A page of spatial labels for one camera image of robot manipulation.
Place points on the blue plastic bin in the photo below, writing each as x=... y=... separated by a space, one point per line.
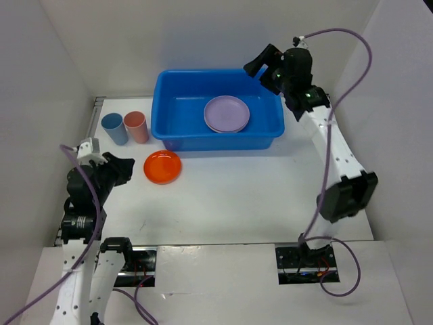
x=178 y=106

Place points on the blue plastic cup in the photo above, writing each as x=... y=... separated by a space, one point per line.
x=113 y=124

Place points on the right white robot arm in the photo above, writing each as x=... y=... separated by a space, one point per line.
x=347 y=187

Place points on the lilac plastic plate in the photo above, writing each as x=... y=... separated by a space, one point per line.
x=226 y=113

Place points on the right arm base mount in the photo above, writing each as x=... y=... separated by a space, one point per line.
x=294 y=268

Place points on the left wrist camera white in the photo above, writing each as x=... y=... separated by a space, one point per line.
x=88 y=150

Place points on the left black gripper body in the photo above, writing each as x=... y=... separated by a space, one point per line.
x=105 y=178

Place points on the salmon pink plastic cup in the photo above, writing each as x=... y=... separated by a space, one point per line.
x=136 y=124

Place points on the pink plastic plate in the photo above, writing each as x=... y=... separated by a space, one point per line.
x=229 y=131

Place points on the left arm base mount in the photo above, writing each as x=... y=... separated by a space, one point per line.
x=140 y=270

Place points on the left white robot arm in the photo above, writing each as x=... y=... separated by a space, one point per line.
x=90 y=263

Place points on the aluminium rail table edge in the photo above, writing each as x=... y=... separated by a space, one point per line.
x=95 y=113

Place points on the orange plastic plate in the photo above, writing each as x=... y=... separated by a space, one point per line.
x=162 y=167

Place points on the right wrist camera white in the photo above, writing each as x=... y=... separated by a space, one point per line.
x=299 y=42

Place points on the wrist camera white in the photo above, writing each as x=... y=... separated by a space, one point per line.
x=88 y=150
x=299 y=42

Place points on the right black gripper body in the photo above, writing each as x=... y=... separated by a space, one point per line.
x=282 y=82

